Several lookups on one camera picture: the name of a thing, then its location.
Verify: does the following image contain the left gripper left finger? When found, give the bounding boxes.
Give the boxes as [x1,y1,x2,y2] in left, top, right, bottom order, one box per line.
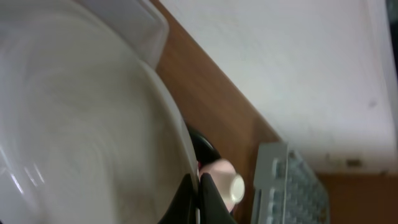
[158,174,197,224]

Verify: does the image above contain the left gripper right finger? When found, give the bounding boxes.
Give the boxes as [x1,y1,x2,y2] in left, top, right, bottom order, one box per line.
[199,173,236,224]

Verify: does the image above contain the grey plate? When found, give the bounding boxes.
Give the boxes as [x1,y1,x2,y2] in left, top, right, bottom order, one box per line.
[1,1,198,223]

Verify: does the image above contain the grey dishwasher rack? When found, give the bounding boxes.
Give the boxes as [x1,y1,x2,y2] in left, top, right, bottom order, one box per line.
[251,142,330,224]

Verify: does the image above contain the white cup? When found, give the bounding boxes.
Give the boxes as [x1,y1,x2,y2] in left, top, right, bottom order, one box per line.
[229,174,245,203]

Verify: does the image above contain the pink bowl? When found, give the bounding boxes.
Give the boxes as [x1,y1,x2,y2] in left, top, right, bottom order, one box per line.
[198,159,240,213]

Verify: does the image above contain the round black serving tray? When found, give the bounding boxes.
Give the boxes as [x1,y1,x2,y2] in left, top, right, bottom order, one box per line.
[187,125,221,167]

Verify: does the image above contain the clear plastic bin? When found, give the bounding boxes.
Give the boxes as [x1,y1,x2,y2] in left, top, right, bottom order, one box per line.
[78,0,169,68]

